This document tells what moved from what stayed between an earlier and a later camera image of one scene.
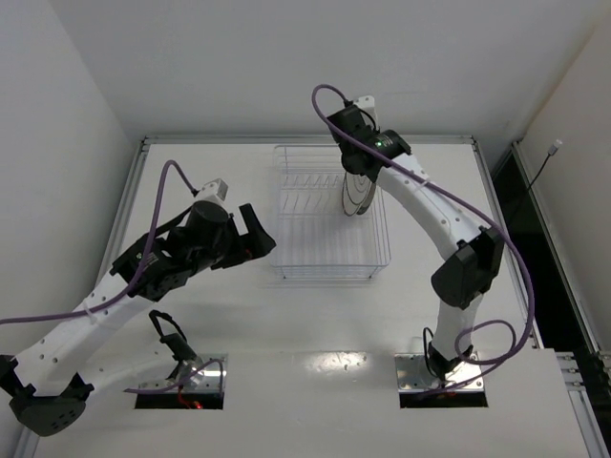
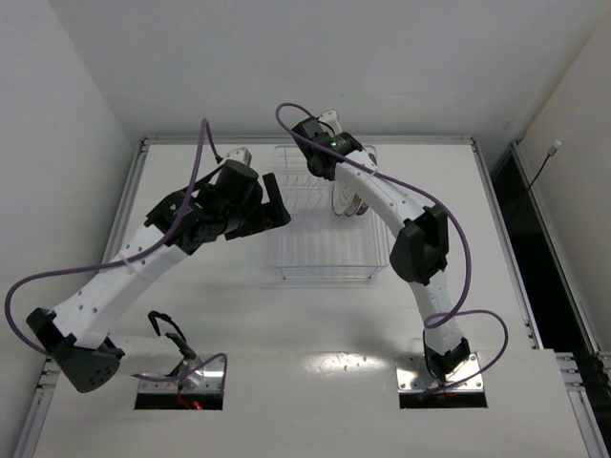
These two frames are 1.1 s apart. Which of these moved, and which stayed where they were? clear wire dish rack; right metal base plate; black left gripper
Moved: black left gripper
Stayed: clear wire dish rack; right metal base plate
